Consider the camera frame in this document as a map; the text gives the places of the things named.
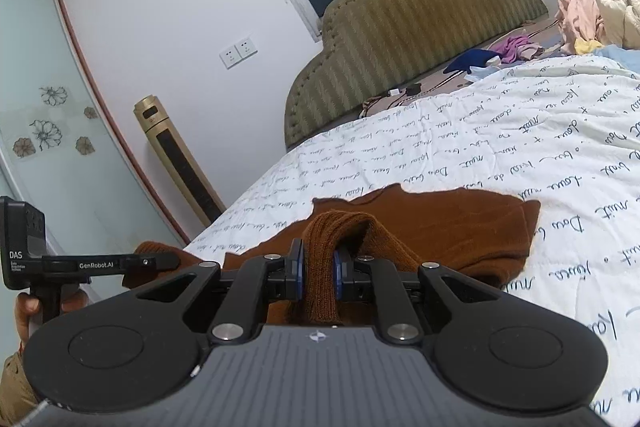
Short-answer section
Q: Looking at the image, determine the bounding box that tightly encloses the pale blue sheet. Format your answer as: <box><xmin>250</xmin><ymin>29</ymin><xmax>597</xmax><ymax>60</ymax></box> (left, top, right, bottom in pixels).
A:
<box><xmin>591</xmin><ymin>44</ymin><xmax>640</xmax><ymax>75</ymax></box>

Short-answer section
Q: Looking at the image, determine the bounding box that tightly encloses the pink garment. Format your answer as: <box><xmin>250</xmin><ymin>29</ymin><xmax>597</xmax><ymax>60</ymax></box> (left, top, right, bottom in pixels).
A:
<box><xmin>556</xmin><ymin>0</ymin><xmax>610</xmax><ymax>56</ymax></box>

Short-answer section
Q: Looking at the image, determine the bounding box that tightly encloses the white printed blanket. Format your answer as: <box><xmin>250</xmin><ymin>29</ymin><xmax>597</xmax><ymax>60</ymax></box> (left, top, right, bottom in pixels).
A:
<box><xmin>182</xmin><ymin>56</ymin><xmax>640</xmax><ymax>427</ymax></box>

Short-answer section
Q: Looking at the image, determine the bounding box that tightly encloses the olive striped headboard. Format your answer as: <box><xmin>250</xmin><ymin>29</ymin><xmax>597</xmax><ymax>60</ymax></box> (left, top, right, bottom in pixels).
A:
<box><xmin>284</xmin><ymin>0</ymin><xmax>550</xmax><ymax>152</ymax></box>

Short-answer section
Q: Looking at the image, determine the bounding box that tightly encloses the frosted glass wardrobe door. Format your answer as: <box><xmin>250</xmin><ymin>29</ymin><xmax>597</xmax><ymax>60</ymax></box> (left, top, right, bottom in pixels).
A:
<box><xmin>0</xmin><ymin>0</ymin><xmax>192</xmax><ymax>260</ymax></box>

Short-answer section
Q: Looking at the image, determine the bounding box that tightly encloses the light blue cloth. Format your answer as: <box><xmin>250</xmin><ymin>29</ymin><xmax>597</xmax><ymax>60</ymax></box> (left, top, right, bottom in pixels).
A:
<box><xmin>464</xmin><ymin>65</ymin><xmax>503</xmax><ymax>84</ymax></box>

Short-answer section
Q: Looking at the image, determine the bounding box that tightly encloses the navy blue cloth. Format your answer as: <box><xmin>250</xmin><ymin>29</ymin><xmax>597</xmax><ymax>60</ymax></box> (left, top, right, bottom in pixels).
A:
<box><xmin>442</xmin><ymin>49</ymin><xmax>502</xmax><ymax>75</ymax></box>

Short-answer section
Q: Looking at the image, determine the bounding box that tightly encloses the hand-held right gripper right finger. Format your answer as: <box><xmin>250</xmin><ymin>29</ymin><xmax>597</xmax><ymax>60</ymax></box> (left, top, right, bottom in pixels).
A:
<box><xmin>332</xmin><ymin>248</ymin><xmax>495</xmax><ymax>343</ymax></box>

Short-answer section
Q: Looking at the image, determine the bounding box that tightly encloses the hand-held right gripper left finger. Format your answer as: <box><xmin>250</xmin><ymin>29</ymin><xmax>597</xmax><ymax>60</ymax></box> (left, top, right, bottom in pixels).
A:
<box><xmin>132</xmin><ymin>239</ymin><xmax>307</xmax><ymax>343</ymax></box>

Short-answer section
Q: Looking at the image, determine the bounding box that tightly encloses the brown knit sweater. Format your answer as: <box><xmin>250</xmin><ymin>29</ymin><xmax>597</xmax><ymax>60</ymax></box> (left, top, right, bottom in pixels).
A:
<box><xmin>122</xmin><ymin>186</ymin><xmax>542</xmax><ymax>328</ymax></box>

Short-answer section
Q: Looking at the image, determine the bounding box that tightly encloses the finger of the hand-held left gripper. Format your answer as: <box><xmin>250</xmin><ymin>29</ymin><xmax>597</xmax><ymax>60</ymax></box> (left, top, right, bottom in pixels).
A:
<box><xmin>125</xmin><ymin>254</ymin><xmax>181</xmax><ymax>276</ymax></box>

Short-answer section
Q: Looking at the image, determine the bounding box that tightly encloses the purple cloth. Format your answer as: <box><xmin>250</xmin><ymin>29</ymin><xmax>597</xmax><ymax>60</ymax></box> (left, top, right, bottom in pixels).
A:
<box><xmin>492</xmin><ymin>36</ymin><xmax>545</xmax><ymax>65</ymax></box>

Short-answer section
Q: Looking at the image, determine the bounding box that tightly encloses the gold tower air conditioner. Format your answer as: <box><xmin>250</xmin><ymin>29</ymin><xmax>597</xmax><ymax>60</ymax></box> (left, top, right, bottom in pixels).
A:
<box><xmin>133</xmin><ymin>95</ymin><xmax>229</xmax><ymax>228</ymax></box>

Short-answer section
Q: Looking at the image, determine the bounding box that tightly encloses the cream garment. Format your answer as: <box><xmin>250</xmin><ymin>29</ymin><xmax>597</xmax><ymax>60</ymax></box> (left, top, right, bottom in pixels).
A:
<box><xmin>594</xmin><ymin>0</ymin><xmax>640</xmax><ymax>51</ymax></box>

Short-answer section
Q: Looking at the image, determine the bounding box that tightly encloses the person's left hand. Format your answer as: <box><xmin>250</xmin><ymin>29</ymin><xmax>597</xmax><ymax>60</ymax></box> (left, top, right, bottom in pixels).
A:
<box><xmin>14</xmin><ymin>293</ymin><xmax>43</xmax><ymax>352</ymax></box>

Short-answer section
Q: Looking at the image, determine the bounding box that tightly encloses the yellow cloth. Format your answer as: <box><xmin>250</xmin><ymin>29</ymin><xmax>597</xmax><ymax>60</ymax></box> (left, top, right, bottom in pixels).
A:
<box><xmin>573</xmin><ymin>38</ymin><xmax>604</xmax><ymax>56</ymax></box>

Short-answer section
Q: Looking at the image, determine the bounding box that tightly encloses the charger cable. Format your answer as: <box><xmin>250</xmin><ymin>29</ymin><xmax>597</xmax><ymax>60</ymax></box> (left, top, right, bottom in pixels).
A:
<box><xmin>360</xmin><ymin>74</ymin><xmax>458</xmax><ymax>118</ymax></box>

